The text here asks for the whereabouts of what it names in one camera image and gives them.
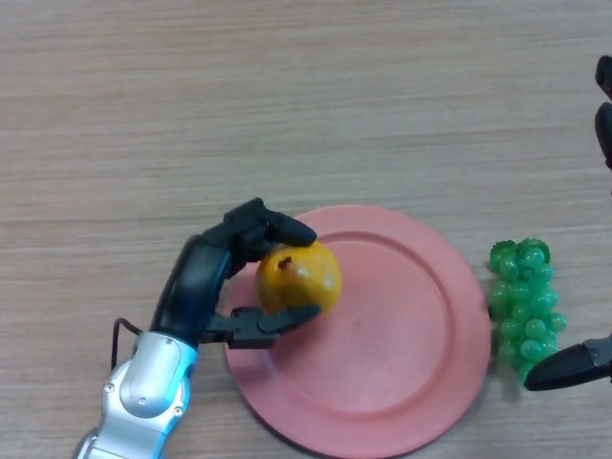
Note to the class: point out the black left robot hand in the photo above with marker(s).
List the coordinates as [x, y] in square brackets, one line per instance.
[191, 287]

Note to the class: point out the pink round plate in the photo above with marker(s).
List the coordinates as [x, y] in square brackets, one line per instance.
[397, 344]

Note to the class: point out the green plastic grape bunch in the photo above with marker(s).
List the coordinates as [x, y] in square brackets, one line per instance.
[526, 296]

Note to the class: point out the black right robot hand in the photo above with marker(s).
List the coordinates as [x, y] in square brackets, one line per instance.
[569, 368]

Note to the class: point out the yellow pear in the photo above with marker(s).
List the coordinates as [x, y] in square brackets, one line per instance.
[306, 282]

